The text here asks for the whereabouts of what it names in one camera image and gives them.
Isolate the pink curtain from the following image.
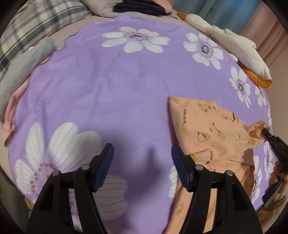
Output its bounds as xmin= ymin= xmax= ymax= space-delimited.
xmin=240 ymin=15 xmax=288 ymax=68

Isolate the purple floral bed sheet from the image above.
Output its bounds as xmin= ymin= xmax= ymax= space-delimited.
xmin=9 ymin=16 xmax=274 ymax=233

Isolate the plaid pillow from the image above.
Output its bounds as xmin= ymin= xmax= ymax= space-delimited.
xmin=1 ymin=1 xmax=92 ymax=78

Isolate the white goose plush toy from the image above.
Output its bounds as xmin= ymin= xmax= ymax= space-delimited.
xmin=177 ymin=12 xmax=272 ymax=89

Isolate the pink folded garment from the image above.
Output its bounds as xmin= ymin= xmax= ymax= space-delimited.
xmin=152 ymin=0 xmax=172 ymax=13

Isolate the dark navy garment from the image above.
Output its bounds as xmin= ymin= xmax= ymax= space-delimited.
xmin=113 ymin=0 xmax=169 ymax=17

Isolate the grey fuzzy garment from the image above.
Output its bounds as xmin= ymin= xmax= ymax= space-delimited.
xmin=1 ymin=37 xmax=56 ymax=118

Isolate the person's right hand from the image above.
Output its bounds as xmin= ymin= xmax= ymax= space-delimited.
xmin=268 ymin=160 xmax=288 ymax=199

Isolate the teal curtain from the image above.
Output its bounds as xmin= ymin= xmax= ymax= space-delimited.
xmin=172 ymin=0 xmax=261 ymax=34

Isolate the light pink garment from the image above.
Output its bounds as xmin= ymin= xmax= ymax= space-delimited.
xmin=1 ymin=76 xmax=30 ymax=148

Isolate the orange bear print garment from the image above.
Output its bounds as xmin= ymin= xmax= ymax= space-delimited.
xmin=165 ymin=95 xmax=271 ymax=234

